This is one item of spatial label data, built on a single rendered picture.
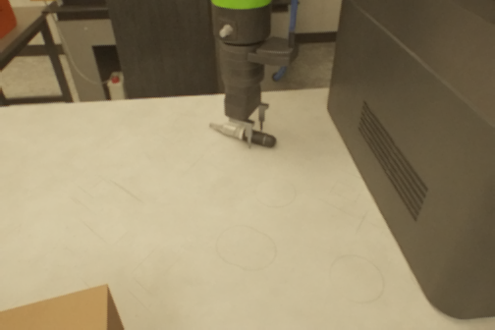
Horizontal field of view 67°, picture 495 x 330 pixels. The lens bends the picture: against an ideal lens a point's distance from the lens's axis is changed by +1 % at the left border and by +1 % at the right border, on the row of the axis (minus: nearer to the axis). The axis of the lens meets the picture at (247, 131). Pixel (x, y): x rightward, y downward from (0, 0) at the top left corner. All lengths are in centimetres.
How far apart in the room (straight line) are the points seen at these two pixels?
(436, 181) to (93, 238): 45
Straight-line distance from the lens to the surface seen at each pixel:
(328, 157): 69
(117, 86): 238
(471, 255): 45
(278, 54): 57
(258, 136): 69
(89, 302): 33
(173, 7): 129
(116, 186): 66
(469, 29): 46
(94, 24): 218
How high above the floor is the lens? 133
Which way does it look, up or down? 35 degrees down
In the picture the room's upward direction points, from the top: straight up
